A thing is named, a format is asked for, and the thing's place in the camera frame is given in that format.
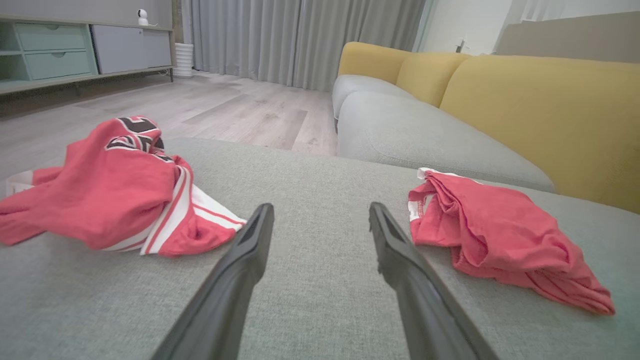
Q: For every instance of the mint green cabinet drawer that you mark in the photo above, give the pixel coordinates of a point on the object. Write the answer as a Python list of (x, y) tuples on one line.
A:
[(50, 37), (57, 64)]

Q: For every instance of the mint and grey sideboard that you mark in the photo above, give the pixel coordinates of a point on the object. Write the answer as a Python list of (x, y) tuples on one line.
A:
[(15, 85)]

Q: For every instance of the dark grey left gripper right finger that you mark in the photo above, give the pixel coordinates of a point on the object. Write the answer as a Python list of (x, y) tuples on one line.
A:
[(425, 310)]

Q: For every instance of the wall socket with plug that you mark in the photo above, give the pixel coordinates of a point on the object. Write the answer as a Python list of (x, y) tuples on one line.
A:
[(460, 46)]

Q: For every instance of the wide grey cabinet door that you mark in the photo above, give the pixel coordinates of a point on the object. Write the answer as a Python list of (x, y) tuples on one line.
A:
[(117, 49)]

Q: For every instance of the narrow grey cabinet door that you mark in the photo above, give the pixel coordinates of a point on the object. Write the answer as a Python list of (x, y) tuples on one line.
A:
[(157, 47)]

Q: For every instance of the beige partition panel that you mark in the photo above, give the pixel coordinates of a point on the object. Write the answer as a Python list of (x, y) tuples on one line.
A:
[(575, 37)]

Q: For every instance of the red jersey with white stripes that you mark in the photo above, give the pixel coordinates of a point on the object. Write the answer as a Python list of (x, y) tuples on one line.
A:
[(100, 200)]

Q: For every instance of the grey pleated curtain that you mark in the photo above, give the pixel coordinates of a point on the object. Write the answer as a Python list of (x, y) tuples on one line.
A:
[(300, 40)]

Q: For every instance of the small white security camera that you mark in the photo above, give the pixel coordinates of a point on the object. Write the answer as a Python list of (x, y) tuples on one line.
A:
[(143, 17)]

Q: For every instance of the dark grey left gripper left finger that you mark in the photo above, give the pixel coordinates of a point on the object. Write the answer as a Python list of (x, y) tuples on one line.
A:
[(220, 300)]

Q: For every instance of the plain red crumpled garment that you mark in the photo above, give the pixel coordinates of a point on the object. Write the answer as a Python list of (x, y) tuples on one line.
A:
[(500, 235)]

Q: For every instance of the white ribbed cylindrical bin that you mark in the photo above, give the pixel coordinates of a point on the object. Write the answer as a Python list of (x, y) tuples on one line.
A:
[(183, 60)]

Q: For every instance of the long yellow sofa back cushion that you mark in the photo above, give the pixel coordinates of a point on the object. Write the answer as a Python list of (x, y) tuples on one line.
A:
[(550, 115)]

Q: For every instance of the long grey sofa seat cushion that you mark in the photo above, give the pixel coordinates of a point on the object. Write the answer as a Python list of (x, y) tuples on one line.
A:
[(425, 135)]

